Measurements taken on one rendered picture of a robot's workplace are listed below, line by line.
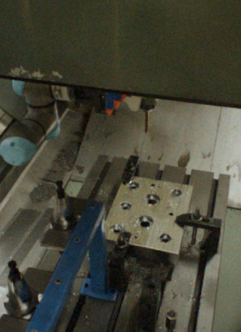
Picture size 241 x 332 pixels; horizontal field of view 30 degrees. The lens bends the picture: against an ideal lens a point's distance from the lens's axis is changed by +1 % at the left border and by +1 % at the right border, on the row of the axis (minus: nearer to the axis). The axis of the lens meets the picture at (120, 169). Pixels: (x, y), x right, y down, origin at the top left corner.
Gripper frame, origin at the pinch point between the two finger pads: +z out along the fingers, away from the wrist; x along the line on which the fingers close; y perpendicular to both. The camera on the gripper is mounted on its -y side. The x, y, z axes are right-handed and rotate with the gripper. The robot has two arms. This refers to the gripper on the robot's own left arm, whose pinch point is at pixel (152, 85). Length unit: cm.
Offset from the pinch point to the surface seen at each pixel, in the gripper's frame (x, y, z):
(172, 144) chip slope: -73, 69, -6
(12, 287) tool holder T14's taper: 52, 14, -14
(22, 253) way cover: 4, 67, -45
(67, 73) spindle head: 32.4, -18.3, -7.1
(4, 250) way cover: 3, 68, -52
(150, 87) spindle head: 32.5, -17.2, 6.6
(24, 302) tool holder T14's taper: 51, 18, -13
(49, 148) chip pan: -64, 74, -64
